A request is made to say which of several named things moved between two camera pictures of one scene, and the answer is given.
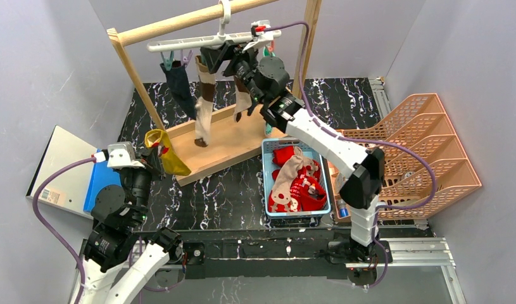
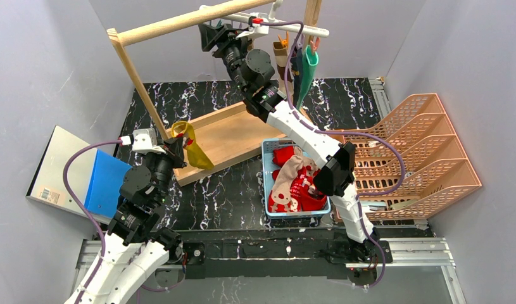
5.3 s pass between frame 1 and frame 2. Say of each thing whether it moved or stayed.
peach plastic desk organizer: stayed
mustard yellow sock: moved
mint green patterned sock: moved
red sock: stayed
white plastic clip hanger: moved
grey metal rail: stayed
